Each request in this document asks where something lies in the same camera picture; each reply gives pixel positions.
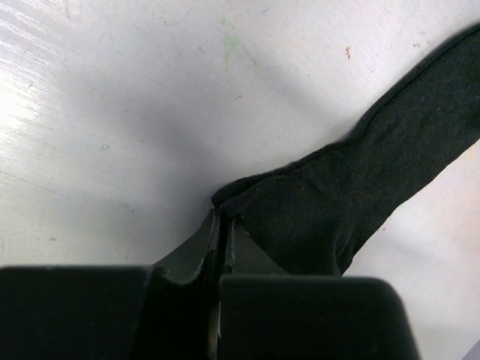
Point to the black sock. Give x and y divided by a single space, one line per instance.
312 216

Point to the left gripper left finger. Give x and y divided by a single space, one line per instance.
167 310

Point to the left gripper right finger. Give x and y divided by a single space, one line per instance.
268 314

